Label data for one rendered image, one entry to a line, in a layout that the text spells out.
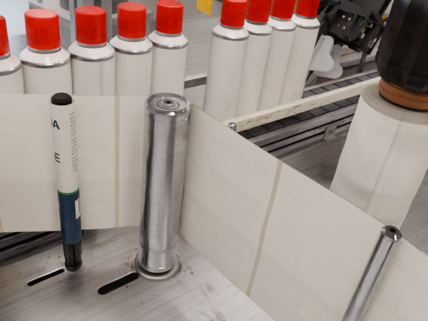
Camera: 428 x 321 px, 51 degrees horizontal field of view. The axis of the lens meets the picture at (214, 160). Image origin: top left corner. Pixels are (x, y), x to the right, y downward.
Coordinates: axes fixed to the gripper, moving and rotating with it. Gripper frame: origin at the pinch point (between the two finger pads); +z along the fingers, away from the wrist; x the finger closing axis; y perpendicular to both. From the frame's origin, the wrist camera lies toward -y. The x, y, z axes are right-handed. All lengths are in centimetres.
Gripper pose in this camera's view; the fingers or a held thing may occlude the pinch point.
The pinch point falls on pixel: (302, 77)
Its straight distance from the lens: 82.6
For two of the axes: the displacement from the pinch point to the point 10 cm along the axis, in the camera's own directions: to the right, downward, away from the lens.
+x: 6.1, 1.8, 7.7
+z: -4.9, 8.5, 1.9
